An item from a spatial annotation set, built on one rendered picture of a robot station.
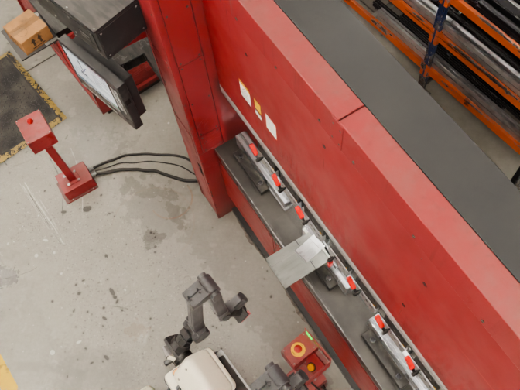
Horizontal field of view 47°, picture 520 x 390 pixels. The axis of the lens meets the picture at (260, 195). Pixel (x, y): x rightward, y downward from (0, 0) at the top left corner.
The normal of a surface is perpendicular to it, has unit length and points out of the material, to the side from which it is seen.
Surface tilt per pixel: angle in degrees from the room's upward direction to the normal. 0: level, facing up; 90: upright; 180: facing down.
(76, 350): 0
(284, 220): 0
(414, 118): 0
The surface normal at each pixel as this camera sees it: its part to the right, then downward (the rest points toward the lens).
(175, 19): 0.53, 0.75
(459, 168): -0.07, -0.44
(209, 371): 0.49, -0.70
